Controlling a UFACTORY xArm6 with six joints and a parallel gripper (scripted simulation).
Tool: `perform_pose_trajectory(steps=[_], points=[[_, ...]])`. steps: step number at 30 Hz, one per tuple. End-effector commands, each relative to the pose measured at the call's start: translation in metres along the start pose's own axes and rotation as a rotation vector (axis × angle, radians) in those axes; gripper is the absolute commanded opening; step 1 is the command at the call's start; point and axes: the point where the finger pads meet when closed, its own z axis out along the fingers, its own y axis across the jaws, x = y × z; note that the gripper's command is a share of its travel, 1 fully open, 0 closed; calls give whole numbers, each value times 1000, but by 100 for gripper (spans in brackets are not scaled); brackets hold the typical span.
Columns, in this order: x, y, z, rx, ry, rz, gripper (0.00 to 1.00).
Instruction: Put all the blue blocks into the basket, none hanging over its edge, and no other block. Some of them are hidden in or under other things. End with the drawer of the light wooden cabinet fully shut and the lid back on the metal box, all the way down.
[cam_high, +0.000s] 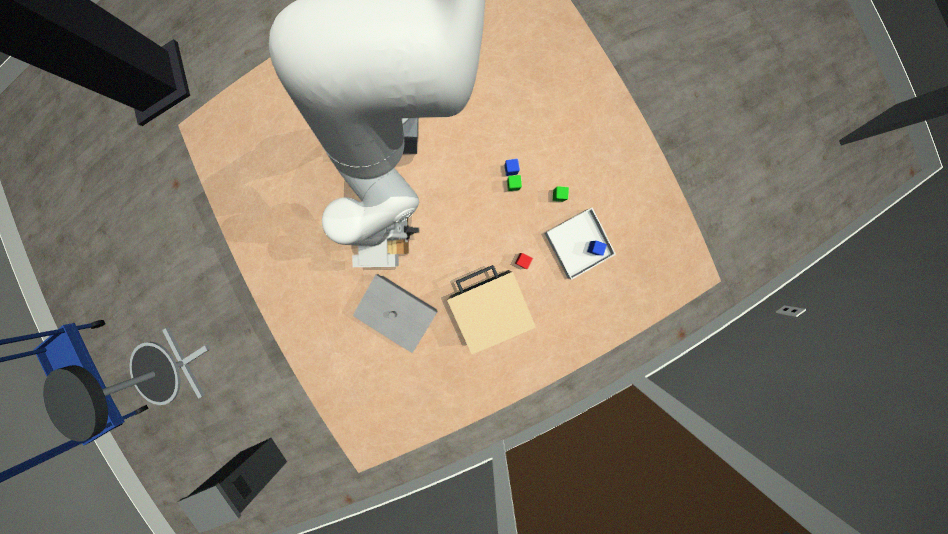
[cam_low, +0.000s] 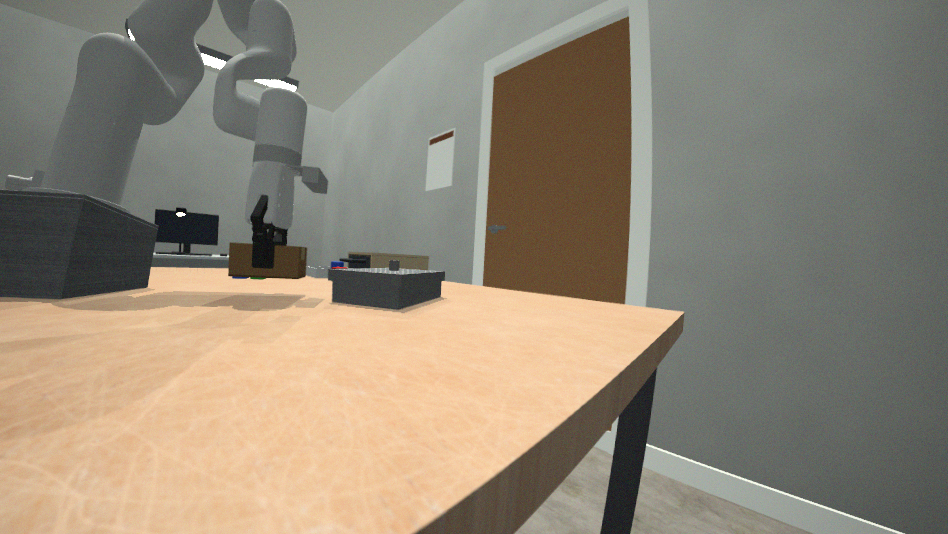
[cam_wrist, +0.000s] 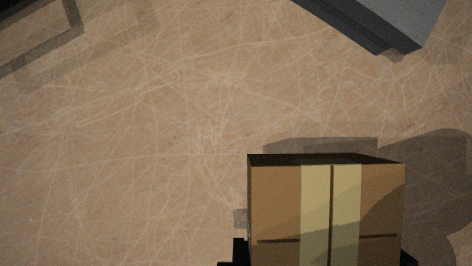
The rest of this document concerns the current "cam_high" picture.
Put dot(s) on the blue block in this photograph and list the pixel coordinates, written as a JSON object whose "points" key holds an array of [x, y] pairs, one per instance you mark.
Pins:
{"points": [[596, 248], [512, 167]]}

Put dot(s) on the brown cardboard box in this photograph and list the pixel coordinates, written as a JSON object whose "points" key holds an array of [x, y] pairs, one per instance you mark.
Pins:
{"points": [[398, 246]]}

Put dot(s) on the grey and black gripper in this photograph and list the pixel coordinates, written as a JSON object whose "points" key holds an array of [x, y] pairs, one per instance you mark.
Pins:
{"points": [[398, 233]]}

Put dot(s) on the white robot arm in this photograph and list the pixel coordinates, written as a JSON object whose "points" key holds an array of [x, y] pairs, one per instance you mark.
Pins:
{"points": [[358, 70]]}

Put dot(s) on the red block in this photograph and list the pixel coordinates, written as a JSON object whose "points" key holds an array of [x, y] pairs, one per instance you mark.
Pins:
{"points": [[523, 261]]}

